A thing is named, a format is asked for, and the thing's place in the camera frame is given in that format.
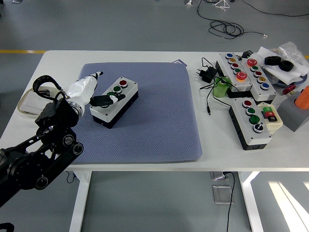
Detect red knob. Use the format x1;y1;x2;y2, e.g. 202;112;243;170
282;84;296;95

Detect grey block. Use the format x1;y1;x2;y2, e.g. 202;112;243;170
276;91;309;132

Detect grey-blue textured mat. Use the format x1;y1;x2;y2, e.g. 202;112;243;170
69;62;203;165

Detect cream oval tray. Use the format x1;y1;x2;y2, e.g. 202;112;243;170
17;87;53;119

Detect black power adapter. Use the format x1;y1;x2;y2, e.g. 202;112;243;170
195;66;218;84

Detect black adapter cord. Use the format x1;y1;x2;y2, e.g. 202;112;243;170
199;57;233;116

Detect long black floor cable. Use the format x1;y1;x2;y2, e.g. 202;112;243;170
241;0;309;17

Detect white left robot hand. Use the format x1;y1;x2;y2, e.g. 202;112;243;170
66;71;126;108

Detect black hanging power cable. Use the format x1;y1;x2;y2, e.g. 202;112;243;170
225;171;236;232

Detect clear bubble wrap bag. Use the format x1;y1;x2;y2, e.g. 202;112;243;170
271;41;306;68

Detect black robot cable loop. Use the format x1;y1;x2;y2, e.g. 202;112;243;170
0;222;15;232

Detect grey four-control button box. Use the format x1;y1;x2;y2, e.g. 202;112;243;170
89;76;139;130

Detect five-button box red stop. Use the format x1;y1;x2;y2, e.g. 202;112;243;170
239;53;278;102

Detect five-button box orange-ringed stop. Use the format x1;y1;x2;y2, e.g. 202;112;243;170
215;52;253;99

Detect white card with blue edge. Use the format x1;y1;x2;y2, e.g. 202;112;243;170
170;59;188;67

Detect coiled black floor cable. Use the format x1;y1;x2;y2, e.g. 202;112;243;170
196;0;268;39

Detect four-control box with selector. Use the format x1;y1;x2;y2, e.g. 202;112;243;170
228;97;272;151

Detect blue-grey round plate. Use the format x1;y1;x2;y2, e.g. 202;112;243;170
272;73;309;87

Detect silver floor socket plate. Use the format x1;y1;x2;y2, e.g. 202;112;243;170
210;171;227;181
212;185;234;205

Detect white foam sheet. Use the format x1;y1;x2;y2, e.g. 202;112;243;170
255;46;309;85

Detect white wall switch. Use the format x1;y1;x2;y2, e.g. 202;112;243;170
20;92;46;114

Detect white table leg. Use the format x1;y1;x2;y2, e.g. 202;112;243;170
238;171;264;232
69;171;92;232

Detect short black hanging cable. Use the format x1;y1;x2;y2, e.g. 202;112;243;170
65;171;77;184

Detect black foam ring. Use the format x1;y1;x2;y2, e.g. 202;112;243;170
280;60;295;73
264;56;281;66

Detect cream box green red buttons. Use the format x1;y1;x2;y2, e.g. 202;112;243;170
256;101;283;135

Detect orange cylinder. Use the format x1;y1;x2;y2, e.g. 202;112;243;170
294;86;309;109

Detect white floor cord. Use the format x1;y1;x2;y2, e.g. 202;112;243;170
212;0;231;12

